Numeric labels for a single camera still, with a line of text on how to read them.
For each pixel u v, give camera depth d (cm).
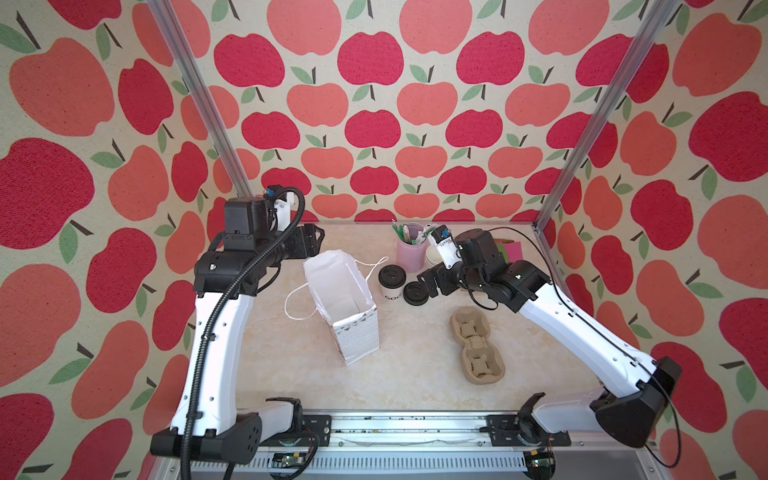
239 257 41
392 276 93
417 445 73
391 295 96
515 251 106
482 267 53
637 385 39
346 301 100
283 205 55
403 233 92
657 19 70
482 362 82
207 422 36
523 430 67
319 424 76
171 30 72
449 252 64
